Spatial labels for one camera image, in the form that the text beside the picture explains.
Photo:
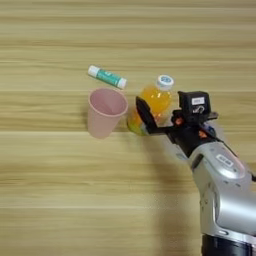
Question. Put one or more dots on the pink plastic cup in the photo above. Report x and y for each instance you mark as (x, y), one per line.
(106, 115)

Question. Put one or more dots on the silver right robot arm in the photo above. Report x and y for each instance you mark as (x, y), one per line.
(226, 200)

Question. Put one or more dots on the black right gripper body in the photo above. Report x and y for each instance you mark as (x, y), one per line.
(186, 133)

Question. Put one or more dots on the small black box, white label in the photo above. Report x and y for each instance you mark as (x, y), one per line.
(195, 105)

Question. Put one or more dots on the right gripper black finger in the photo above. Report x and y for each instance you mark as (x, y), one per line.
(146, 115)

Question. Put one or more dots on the green and white glue stick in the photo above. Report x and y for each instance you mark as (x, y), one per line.
(108, 77)

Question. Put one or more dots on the orange juice bottle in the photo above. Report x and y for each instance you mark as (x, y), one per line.
(158, 98)

